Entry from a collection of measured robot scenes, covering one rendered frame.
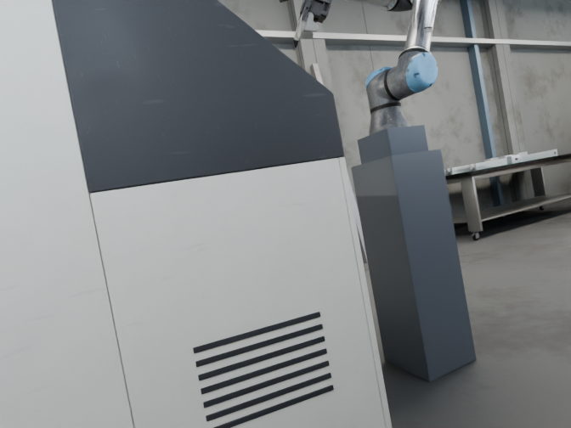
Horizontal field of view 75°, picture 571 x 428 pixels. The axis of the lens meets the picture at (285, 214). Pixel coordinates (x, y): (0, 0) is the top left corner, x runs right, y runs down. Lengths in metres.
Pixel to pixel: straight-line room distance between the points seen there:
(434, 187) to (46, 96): 1.19
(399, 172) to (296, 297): 0.65
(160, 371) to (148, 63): 0.65
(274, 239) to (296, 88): 0.36
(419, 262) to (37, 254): 1.11
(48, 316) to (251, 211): 0.45
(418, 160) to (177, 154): 0.88
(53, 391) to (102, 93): 0.59
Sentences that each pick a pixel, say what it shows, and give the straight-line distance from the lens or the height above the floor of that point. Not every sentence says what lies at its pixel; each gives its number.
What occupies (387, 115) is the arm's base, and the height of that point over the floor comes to 0.95.
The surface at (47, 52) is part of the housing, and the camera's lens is 0.92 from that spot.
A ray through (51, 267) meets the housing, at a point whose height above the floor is 0.66.
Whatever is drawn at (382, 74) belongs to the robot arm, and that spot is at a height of 1.11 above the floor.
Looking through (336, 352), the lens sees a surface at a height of 0.32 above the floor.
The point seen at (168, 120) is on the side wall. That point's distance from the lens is 0.86.
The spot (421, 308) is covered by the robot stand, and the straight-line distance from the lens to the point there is 1.41.
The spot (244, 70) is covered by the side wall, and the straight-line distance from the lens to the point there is 0.92.
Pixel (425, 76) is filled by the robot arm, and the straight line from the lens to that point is 1.41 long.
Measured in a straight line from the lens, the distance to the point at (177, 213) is 0.83.
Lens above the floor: 0.70
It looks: 1 degrees down
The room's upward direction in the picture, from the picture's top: 10 degrees counter-clockwise
